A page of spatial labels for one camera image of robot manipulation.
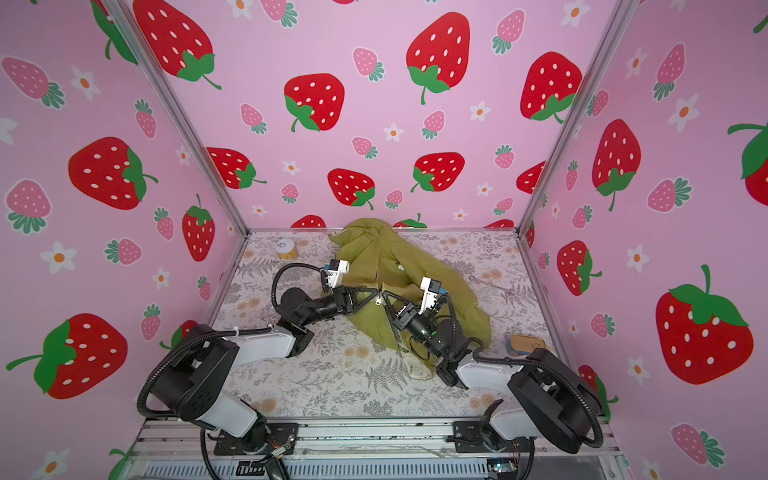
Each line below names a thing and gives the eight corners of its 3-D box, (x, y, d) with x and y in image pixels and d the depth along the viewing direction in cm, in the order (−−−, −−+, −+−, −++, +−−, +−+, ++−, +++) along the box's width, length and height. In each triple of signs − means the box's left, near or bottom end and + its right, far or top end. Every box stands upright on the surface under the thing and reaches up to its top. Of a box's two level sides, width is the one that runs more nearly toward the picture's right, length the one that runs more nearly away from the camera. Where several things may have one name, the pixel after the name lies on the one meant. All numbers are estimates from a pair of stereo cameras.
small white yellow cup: (278, 262, 114) (273, 253, 109) (283, 247, 119) (278, 238, 114) (295, 262, 114) (291, 253, 109) (299, 247, 119) (296, 238, 114)
